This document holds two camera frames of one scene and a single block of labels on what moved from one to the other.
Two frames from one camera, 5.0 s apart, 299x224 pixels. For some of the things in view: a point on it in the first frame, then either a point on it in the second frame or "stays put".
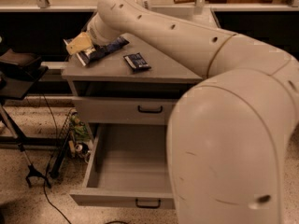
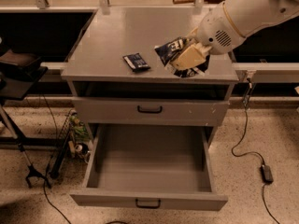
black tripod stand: x=32 y=171 stays put
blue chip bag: x=101 y=49 to x=169 y=50
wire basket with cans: x=75 y=142 stays put
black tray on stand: x=19 y=73 stays put
